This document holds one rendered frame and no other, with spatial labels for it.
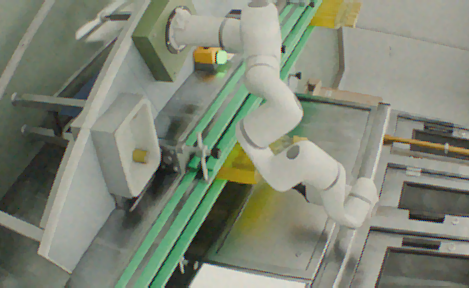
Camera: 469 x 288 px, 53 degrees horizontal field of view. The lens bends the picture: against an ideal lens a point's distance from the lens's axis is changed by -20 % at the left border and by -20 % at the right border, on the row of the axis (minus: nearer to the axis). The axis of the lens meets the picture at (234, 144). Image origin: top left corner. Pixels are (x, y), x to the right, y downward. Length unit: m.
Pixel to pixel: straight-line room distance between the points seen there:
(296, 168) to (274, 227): 0.45
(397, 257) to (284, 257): 0.37
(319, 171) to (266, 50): 0.32
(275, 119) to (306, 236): 0.50
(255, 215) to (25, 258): 0.83
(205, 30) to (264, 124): 0.39
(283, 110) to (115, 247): 0.57
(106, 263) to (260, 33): 0.71
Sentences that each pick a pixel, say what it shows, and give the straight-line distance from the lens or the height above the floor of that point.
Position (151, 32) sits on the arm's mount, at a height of 0.81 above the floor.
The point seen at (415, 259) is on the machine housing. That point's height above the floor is 1.63.
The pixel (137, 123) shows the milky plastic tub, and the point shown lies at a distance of 1.57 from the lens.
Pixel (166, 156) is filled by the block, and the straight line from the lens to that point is 1.63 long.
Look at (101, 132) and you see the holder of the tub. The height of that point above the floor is 0.79.
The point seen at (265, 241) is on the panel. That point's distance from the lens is 1.68.
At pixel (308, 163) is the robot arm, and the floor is 1.29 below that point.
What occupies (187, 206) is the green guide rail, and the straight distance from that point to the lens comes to 1.58.
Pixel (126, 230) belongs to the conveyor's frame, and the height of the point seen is 0.83.
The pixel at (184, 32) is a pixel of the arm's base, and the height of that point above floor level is 0.86.
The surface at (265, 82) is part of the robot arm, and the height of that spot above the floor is 1.18.
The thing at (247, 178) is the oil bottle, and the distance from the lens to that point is 1.70.
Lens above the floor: 1.59
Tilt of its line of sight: 21 degrees down
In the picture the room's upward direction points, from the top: 99 degrees clockwise
